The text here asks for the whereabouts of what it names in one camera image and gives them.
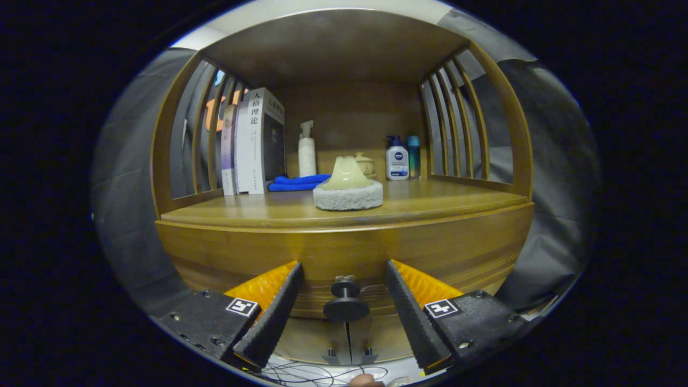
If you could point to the thin pale purple book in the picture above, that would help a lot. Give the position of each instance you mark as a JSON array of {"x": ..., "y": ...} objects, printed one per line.
[{"x": 228, "y": 156}]

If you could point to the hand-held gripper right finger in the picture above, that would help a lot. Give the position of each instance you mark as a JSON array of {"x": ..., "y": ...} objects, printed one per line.
[{"x": 415, "y": 317}]

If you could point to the wooden drawer with black knob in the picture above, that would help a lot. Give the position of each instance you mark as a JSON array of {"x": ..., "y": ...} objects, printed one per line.
[{"x": 344, "y": 252}]

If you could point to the blue folded cloth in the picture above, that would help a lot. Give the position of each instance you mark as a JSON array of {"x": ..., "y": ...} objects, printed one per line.
[{"x": 295, "y": 183}]

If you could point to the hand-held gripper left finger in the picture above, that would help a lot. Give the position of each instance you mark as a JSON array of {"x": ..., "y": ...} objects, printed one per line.
[{"x": 275, "y": 322}]

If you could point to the wooden cabinet with slatted sides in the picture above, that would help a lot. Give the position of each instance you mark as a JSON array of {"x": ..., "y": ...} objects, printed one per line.
[{"x": 333, "y": 48}]

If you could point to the teal slim bottle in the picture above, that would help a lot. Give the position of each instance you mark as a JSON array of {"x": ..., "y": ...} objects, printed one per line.
[{"x": 414, "y": 158}]

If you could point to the beige lidded tea cup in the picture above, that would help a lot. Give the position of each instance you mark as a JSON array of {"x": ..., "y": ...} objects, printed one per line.
[{"x": 365, "y": 163}]

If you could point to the white lotion bottle blue cap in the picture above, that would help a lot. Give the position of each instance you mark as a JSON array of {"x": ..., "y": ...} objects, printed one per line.
[{"x": 397, "y": 164}]

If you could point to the wooden countertop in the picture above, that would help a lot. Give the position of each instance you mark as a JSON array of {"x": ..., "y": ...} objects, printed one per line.
[{"x": 430, "y": 201}]

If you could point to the thick white book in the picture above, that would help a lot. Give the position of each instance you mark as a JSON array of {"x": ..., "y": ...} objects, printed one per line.
[{"x": 266, "y": 145}]

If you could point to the white pump bottle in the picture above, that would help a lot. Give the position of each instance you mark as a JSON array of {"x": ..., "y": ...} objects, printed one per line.
[{"x": 307, "y": 156}]

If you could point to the thin white book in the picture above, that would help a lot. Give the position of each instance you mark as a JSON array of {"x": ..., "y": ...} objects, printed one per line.
[{"x": 243, "y": 150}]

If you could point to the wooden cabinet door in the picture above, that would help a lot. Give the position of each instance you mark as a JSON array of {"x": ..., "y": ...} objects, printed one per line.
[
  {"x": 376, "y": 338},
  {"x": 317, "y": 338}
]

